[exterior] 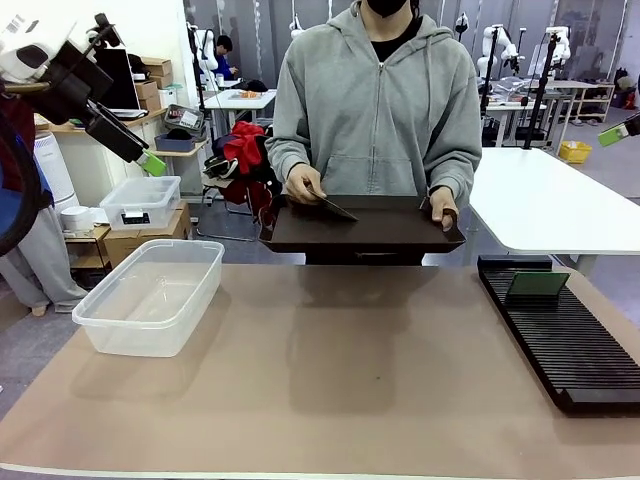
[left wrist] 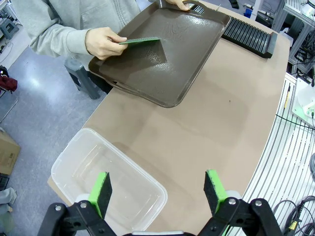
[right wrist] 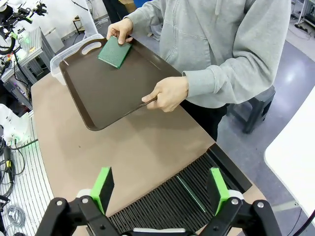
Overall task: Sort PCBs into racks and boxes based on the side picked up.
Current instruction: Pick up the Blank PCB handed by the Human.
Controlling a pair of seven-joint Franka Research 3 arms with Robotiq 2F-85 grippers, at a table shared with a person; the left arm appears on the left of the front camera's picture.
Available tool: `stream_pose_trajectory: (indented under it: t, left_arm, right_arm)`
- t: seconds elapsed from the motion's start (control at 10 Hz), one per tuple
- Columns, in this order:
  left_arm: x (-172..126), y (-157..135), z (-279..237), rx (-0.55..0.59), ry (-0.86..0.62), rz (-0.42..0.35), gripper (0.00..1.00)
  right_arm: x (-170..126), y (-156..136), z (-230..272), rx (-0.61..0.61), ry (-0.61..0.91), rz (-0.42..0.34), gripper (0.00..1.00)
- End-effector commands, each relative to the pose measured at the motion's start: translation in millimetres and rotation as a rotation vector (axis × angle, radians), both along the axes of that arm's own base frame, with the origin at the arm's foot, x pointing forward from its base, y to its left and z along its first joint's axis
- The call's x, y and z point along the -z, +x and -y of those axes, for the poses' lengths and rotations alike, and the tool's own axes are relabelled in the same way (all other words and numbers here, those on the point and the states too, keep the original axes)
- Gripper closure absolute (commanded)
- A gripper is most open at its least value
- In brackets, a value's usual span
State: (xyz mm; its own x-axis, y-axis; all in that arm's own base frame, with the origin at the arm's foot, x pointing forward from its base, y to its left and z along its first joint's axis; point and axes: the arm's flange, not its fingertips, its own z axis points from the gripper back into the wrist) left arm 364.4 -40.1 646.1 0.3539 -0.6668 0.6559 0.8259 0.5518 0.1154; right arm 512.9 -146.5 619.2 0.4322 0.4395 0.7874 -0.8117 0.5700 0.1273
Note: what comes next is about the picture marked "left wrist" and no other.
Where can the large cardboard box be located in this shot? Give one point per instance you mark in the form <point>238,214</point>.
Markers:
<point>7,152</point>

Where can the person's right forearm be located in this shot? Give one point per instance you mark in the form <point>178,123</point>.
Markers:
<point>59,40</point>

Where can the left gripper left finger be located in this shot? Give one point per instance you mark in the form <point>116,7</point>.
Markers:
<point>98,196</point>

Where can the person's left hand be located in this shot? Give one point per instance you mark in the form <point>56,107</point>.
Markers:
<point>178,3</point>

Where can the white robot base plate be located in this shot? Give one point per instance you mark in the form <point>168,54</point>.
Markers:
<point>305,100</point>

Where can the person in grey hoodie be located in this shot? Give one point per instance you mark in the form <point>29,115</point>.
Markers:
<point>81,13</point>

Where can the dark brown plastic tray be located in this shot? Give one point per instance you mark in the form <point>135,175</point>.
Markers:
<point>167,64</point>

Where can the dark red cloth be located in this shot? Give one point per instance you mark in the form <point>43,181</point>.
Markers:
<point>8,82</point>

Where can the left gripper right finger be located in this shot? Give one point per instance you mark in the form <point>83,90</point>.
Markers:
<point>219,196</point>

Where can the aluminium profile platform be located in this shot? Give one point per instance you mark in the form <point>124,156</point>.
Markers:
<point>283,157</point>

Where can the black slotted PCB rack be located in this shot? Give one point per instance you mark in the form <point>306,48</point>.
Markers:
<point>251,37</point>

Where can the grey plastic stool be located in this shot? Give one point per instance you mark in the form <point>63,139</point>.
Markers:
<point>82,78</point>

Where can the person's right hand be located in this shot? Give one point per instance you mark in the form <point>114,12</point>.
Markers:
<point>101,44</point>

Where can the green PCB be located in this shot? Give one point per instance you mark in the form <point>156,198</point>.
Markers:
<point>140,40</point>

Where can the clear plastic box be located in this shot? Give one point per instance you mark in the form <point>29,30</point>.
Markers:
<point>110,182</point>

